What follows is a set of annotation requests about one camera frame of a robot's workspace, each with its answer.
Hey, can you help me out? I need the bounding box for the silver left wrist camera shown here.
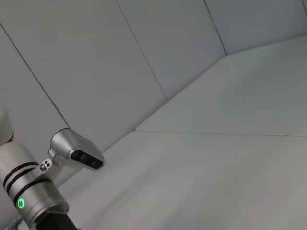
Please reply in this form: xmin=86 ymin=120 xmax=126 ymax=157
xmin=38 ymin=128 xmax=106 ymax=178

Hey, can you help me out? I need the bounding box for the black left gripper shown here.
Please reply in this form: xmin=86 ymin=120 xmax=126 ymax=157
xmin=35 ymin=212 xmax=80 ymax=230

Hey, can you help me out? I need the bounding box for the left arm cable with plug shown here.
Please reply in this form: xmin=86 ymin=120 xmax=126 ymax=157
xmin=9 ymin=215 xmax=23 ymax=230

